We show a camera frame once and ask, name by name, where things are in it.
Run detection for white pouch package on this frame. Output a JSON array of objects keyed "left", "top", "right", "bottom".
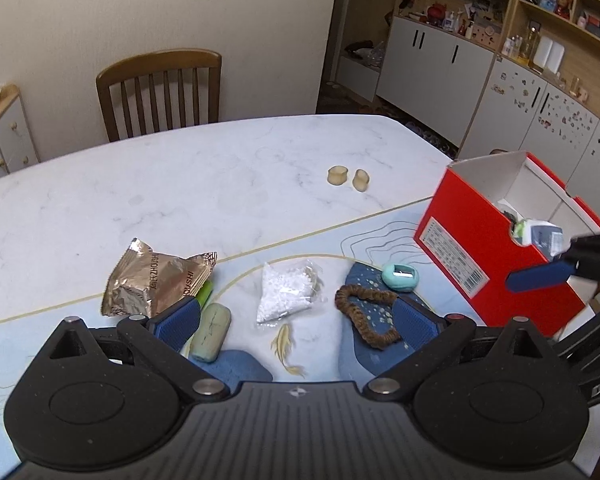
[{"left": 513, "top": 219, "right": 564, "bottom": 260}]

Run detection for grey green soap bar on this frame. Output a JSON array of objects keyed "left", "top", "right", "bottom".
[{"left": 188, "top": 302, "right": 232, "bottom": 363}]

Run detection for green stick package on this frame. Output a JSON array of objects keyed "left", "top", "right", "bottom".
[{"left": 195, "top": 280, "right": 213, "bottom": 309}]

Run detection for gold foil snack bag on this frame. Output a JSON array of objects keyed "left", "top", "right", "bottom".
[{"left": 100, "top": 237, "right": 218, "bottom": 318}]

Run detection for brown beaded bracelet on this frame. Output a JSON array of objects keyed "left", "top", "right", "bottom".
[{"left": 334, "top": 283, "right": 404, "bottom": 352}]

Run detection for teal small round device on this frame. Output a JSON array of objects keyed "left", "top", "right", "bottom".
[{"left": 381, "top": 263, "right": 419, "bottom": 292}]

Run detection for red white cardboard box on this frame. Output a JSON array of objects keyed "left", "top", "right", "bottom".
[{"left": 415, "top": 152, "right": 600, "bottom": 337}]

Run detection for clear bag white beads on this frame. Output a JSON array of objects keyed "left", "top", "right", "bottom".
[{"left": 256, "top": 260, "right": 323, "bottom": 324}]

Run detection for beige round piece right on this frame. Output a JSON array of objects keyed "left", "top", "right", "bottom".
[{"left": 352, "top": 168, "right": 370, "bottom": 193}]

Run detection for beige round piece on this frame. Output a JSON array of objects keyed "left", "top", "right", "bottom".
[
  {"left": 327, "top": 165, "right": 348, "bottom": 186},
  {"left": 352, "top": 168, "right": 370, "bottom": 193}
]

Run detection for beige round piece left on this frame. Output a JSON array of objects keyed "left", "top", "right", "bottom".
[{"left": 327, "top": 165, "right": 348, "bottom": 186}]

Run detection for wooden white side cabinet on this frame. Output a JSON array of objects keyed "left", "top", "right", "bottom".
[{"left": 0, "top": 84, "right": 38, "bottom": 177}]

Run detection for brown wooden chair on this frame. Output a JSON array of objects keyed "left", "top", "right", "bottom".
[{"left": 95, "top": 49, "right": 223, "bottom": 142}]

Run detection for white wooden wall cabinet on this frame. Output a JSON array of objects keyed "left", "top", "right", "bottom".
[{"left": 334, "top": 0, "right": 600, "bottom": 217}]

